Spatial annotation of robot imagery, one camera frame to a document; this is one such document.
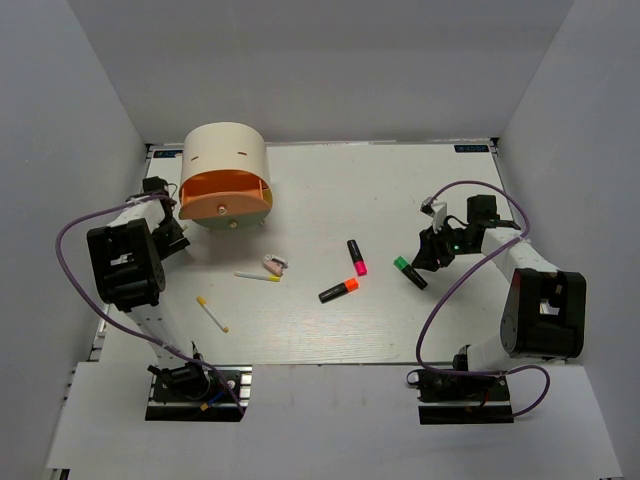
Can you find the left blue corner label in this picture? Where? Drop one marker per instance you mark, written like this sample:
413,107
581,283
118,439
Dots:
171,153

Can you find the round cream drawer organizer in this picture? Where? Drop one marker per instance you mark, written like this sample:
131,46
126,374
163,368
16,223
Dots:
225,178

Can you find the yellow capped white marker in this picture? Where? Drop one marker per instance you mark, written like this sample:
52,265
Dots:
203,304

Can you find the black green highlighter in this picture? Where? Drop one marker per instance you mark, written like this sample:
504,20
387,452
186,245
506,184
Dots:
410,273

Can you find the blue corner label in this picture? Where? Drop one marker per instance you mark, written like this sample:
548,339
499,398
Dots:
171,153
471,148

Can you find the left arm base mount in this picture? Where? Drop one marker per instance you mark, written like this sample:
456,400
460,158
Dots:
193,394

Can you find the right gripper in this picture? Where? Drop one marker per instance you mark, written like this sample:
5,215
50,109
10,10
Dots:
432,250

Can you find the bright yellow white marker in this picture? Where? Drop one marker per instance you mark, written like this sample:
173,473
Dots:
255,276

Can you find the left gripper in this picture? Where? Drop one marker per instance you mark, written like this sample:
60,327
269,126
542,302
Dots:
177,235

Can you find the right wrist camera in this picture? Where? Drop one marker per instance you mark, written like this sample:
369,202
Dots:
436,210

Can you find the black orange highlighter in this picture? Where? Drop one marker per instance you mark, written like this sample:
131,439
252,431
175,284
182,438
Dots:
338,290

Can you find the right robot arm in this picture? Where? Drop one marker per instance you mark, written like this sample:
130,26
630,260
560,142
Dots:
545,310

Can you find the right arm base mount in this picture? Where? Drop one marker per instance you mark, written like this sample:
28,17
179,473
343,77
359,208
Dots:
460,400

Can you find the black pink highlighter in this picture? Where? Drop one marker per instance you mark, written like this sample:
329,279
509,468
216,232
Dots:
357,258

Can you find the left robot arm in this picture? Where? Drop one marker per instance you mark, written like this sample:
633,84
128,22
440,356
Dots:
126,256

